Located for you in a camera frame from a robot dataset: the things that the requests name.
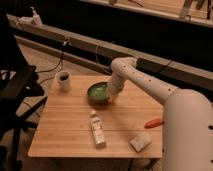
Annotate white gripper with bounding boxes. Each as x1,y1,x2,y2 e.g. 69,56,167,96
107,73,125,102

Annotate green ceramic bowl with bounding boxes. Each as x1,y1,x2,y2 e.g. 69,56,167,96
87,82,109,104

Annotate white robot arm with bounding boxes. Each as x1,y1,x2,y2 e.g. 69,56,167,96
108,57,213,171

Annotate white tube bottle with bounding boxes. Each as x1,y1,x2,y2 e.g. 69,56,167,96
90,110,106,148

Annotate wooden table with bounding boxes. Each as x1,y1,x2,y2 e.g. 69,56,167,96
28,76,162,158

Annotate orange carrot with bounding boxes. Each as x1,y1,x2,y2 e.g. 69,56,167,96
144,118,164,129

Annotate white cup with dark contents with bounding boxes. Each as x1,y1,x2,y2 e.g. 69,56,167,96
55,71,70,91

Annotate beige sponge block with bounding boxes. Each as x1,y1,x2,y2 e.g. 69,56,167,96
130,132,151,152

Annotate black office chair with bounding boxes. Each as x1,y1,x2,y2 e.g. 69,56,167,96
0,11,47,171

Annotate white spray bottle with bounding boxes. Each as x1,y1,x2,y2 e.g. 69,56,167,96
30,6,43,26

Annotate white plug with cable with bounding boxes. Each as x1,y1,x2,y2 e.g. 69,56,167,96
37,39,70,73

